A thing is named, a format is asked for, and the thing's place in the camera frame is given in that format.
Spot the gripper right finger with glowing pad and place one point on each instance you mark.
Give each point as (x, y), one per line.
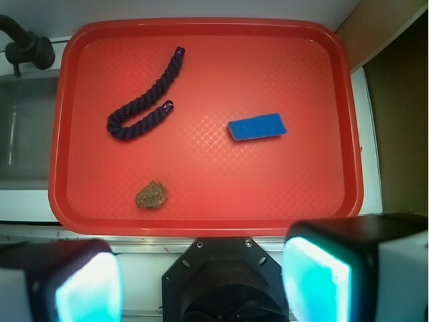
(366, 268)

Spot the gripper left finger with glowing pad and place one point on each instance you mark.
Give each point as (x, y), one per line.
(78, 280)

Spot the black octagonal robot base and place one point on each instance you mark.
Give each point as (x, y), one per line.
(224, 279)

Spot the blue sponge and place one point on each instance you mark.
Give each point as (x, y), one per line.
(258, 127)

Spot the brown crumbly lump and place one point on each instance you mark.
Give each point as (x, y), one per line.
(152, 196)

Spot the red plastic tray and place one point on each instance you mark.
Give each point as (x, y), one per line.
(233, 69)

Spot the steel sink basin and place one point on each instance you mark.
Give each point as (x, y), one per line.
(27, 117)

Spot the black faucet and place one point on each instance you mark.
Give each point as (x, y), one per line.
(26, 47)

